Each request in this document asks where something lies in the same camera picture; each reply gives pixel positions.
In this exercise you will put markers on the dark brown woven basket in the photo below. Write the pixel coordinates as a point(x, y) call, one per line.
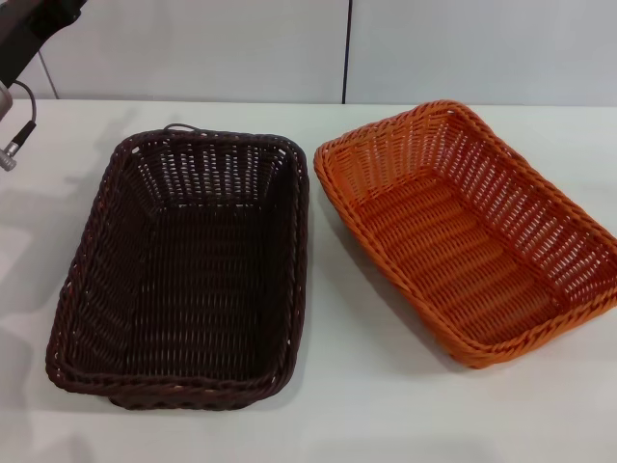
point(193, 265)

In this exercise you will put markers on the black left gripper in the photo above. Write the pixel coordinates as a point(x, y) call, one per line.
point(48, 19)

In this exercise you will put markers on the black vertical wall strip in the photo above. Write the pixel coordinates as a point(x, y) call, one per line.
point(348, 48)

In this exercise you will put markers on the orange woven basket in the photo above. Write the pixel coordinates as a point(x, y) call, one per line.
point(458, 241)

